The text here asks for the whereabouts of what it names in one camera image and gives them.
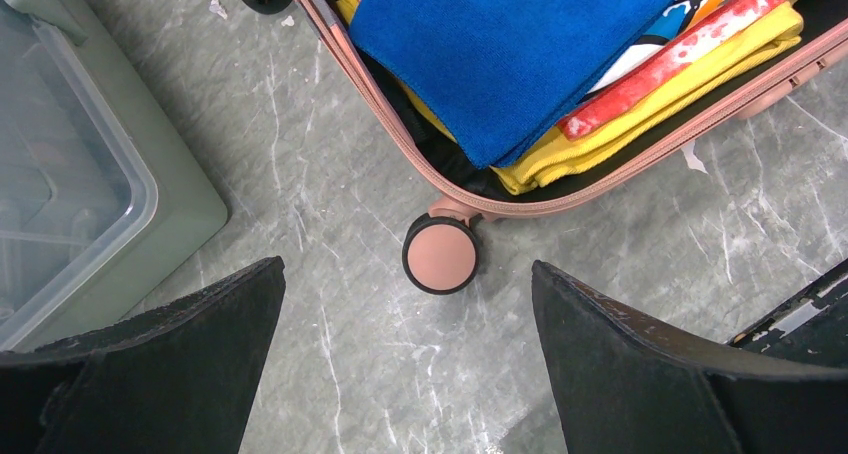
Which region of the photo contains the red printed package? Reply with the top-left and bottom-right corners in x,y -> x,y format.
341,0 -> 844,142

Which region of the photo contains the blue folded towel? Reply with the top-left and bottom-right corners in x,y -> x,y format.
348,0 -> 674,168

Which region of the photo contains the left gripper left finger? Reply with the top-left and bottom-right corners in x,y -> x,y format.
1,257 -> 286,453

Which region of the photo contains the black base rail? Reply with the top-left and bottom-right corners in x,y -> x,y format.
728,261 -> 847,369

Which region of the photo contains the translucent plastic toolbox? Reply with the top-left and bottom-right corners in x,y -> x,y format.
1,0 -> 228,351

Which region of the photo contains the pink hard-shell suitcase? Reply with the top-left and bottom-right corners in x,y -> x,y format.
242,0 -> 847,295

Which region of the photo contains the white folded shirt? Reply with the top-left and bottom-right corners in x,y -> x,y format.
581,0 -> 730,102

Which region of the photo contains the yellow folded cloth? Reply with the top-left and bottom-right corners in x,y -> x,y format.
362,2 -> 804,198

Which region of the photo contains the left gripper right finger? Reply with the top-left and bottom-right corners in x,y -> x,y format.
532,261 -> 847,453

